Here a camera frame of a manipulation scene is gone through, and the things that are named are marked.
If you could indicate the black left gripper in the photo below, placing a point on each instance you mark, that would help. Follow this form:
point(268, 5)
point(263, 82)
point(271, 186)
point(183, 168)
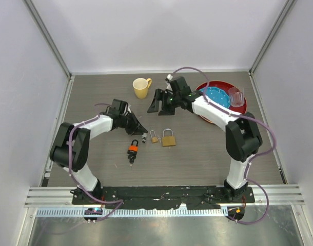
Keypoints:
point(136, 125)

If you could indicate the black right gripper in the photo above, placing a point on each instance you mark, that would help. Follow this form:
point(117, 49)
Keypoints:
point(161, 95)

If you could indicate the small brass padlock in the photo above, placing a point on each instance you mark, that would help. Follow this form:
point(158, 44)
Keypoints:
point(154, 138)

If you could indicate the orange black padlock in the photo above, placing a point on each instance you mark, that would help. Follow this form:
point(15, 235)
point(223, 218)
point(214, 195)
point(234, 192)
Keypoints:
point(133, 148)

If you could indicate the large brass padlock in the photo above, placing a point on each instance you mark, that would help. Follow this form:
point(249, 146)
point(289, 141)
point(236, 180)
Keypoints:
point(169, 140)

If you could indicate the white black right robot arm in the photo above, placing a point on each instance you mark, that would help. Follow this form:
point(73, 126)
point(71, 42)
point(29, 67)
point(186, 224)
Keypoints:
point(242, 135)

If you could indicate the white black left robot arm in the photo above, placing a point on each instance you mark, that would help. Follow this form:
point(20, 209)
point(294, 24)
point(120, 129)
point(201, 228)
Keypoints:
point(70, 148)

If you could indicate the yellow ceramic mug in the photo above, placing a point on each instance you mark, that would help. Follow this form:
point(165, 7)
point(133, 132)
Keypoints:
point(141, 86)

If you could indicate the blue dotted dish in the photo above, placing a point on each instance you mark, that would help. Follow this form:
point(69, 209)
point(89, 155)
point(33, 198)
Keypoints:
point(218, 96)

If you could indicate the clear drinking glass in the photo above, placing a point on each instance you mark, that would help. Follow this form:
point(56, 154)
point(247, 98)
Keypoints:
point(236, 96)

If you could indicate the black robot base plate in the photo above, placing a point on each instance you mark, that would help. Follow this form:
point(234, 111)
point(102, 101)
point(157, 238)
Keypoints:
point(171, 197)

